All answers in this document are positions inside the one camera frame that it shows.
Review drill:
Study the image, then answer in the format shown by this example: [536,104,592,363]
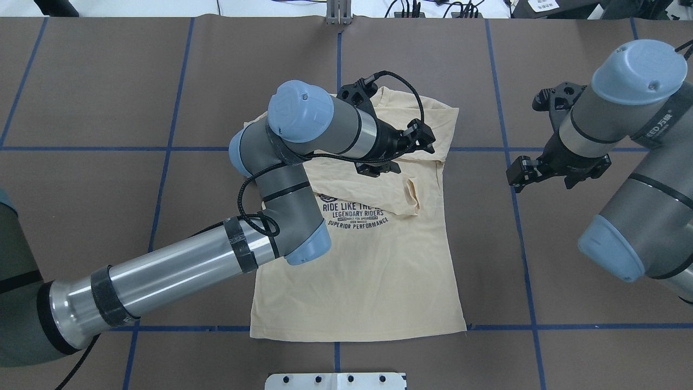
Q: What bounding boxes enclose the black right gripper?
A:
[506,133,612,193]

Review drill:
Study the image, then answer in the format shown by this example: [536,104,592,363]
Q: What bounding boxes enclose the beige long-sleeve printed shirt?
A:
[250,96,467,342]

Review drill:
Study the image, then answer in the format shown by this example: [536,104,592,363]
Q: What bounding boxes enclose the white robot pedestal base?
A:
[264,372,408,389]

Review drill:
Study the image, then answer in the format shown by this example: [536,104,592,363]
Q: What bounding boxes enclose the black cables at table edge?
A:
[383,0,486,19]

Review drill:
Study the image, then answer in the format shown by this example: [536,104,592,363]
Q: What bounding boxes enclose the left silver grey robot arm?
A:
[2,75,436,368]

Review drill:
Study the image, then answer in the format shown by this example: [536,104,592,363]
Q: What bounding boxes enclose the grey aluminium frame post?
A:
[326,0,353,25]

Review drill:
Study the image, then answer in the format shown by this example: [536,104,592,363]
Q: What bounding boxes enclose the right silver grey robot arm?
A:
[506,39,692,306]

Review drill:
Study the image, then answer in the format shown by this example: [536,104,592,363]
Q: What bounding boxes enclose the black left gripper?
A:
[355,119,436,178]

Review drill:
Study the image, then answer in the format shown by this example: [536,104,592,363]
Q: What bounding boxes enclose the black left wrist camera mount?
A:
[336,75,378,118]

